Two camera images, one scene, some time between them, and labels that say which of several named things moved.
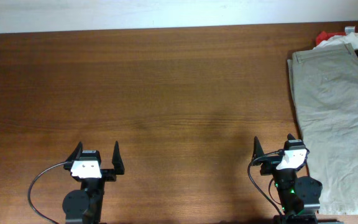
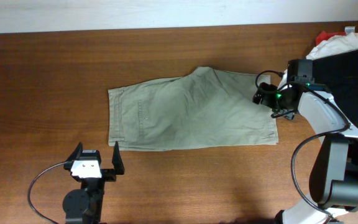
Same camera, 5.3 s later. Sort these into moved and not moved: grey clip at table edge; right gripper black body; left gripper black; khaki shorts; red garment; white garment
Moved: right gripper black body; khaki shorts
Not moved: grey clip at table edge; left gripper black; red garment; white garment
